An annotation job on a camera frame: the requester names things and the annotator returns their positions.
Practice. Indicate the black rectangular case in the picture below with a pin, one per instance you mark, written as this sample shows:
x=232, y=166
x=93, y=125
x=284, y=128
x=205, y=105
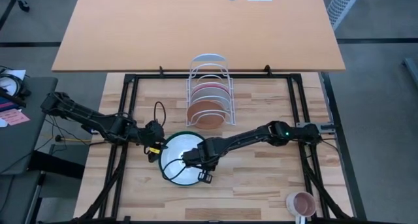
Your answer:
x=55, y=165

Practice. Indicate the shallow green plate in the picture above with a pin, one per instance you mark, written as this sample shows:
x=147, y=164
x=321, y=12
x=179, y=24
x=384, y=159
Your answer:
x=176, y=145

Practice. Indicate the black chair caster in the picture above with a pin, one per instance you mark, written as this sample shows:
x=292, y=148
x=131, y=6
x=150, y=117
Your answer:
x=23, y=5

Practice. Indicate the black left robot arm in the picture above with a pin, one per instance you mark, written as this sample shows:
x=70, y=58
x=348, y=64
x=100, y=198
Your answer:
x=98, y=121

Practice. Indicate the magenta plate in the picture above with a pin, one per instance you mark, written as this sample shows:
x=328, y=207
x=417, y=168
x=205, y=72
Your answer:
x=210, y=86

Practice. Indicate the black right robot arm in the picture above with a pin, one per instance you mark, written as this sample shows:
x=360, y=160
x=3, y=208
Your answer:
x=248, y=139

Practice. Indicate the orange plate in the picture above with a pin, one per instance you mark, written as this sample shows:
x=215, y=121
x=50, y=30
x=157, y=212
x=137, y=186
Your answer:
x=204, y=106

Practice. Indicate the white mug pink inside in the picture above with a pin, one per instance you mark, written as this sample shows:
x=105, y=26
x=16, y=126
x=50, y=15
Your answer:
x=303, y=204

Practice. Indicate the silver perforated panel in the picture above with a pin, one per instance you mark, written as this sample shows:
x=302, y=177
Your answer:
x=343, y=5

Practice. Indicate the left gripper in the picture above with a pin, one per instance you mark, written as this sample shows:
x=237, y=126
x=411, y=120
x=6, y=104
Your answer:
x=153, y=134

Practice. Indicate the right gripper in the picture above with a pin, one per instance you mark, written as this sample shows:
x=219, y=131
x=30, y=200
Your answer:
x=207, y=157

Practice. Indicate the pink paper note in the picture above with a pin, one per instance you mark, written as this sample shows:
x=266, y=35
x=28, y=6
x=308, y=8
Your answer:
x=14, y=117

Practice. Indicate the grey side table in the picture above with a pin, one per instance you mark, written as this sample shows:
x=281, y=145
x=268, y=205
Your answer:
x=26, y=145

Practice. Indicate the light brown desk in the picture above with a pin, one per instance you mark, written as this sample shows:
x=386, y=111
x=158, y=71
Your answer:
x=163, y=21

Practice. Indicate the silver mounting bracket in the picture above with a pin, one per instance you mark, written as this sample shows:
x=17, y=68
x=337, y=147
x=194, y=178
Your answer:
x=328, y=127

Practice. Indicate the black aluminium table frame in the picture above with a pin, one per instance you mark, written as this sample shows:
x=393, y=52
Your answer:
x=261, y=76

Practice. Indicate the white paper sheet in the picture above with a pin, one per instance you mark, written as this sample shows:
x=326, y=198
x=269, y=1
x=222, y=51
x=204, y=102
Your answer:
x=18, y=74

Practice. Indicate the yellow stick black knob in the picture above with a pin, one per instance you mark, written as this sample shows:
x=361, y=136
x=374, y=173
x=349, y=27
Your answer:
x=58, y=138

